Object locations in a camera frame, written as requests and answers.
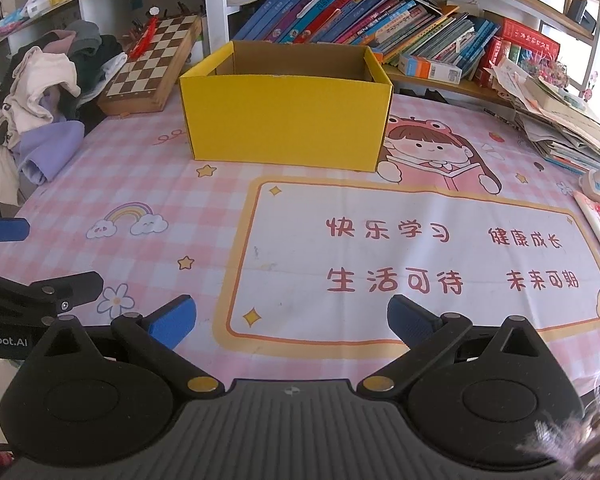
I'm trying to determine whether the cream white garment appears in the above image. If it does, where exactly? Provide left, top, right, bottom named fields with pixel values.
left=7, top=45, right=82, bottom=134

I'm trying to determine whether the stack of papers and books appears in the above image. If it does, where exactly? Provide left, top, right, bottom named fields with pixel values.
left=492, top=57, right=600, bottom=176

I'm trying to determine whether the orange white carton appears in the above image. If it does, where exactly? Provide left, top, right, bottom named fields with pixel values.
left=397, top=54, right=463, bottom=85

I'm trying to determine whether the grey garment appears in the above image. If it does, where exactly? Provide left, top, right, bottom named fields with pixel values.
left=67, top=20, right=104, bottom=52

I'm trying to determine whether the thick red book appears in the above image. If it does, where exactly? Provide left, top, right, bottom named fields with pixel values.
left=480, top=17, right=562, bottom=87

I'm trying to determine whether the red tassel ornament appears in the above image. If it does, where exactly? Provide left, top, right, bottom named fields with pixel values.
left=127, top=6, right=161, bottom=60

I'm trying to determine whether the black garment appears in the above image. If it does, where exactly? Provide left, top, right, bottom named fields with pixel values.
left=72, top=35, right=129, bottom=107

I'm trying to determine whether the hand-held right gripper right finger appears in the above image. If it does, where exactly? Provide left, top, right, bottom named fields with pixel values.
left=356, top=294, right=557, bottom=403

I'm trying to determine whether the pink printed desk mat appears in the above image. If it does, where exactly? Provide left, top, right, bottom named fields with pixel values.
left=0, top=92, right=600, bottom=411

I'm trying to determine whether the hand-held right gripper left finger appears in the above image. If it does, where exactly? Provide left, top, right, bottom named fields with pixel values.
left=27, top=295, right=226, bottom=402

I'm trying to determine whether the white bookshelf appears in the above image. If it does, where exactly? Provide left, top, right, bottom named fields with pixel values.
left=0, top=0, right=600, bottom=111

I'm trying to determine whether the yellow cardboard box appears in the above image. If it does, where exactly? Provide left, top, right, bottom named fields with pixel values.
left=179, top=41, right=394, bottom=173

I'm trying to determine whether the small black box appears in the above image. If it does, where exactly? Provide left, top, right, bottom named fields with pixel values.
left=567, top=0, right=596, bottom=24

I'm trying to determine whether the purple garment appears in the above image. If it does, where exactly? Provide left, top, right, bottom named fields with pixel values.
left=17, top=121, right=86, bottom=186

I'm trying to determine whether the wooden chess board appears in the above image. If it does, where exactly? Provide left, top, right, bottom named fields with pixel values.
left=97, top=12, right=203, bottom=116

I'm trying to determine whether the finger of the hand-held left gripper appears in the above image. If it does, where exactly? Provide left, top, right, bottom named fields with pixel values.
left=0, top=217, right=31, bottom=244
left=0, top=270, right=105, bottom=320

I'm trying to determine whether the row of colourful books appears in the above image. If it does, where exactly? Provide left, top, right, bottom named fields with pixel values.
left=235, top=0, right=501, bottom=68

